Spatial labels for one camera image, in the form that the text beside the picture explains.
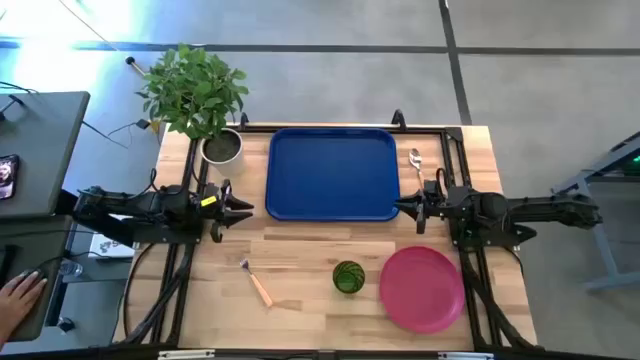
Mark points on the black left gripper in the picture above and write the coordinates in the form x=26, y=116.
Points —
x=215, y=210

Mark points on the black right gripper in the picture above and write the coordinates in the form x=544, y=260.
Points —
x=435, y=205

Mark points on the pink plastic plate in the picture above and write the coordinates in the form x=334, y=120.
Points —
x=422, y=290

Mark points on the green faceted plastic cup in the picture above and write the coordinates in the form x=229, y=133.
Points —
x=348, y=276

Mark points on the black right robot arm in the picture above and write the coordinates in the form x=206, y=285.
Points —
x=540, y=207

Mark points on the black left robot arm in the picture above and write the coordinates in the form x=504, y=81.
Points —
x=150, y=205

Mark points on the blue plastic tray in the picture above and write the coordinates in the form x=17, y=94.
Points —
x=332, y=175

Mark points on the white plant pot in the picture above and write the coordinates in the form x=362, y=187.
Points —
x=237, y=164

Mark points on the green leafy plant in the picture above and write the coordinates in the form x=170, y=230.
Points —
x=192, y=90

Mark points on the white printed box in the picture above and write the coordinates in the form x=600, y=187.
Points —
x=110, y=247

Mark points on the clear water bottle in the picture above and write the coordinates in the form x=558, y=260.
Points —
x=71, y=268

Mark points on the stick with black knob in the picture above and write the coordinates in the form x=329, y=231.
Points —
x=130, y=60

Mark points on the dark grey desk top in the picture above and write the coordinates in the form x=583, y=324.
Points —
x=35, y=240

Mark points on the black caster wheel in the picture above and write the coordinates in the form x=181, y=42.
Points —
x=65, y=325

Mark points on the black smartphone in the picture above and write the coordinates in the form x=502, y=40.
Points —
x=7, y=175

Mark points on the person's hand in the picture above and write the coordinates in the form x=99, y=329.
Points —
x=20, y=300

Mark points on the black aluminium table frame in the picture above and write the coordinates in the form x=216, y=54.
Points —
x=454, y=134

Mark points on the white metal bracket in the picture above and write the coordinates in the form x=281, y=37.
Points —
x=186, y=354
x=465, y=356

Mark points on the blue-grey metal table frame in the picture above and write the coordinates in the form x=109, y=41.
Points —
x=600, y=227

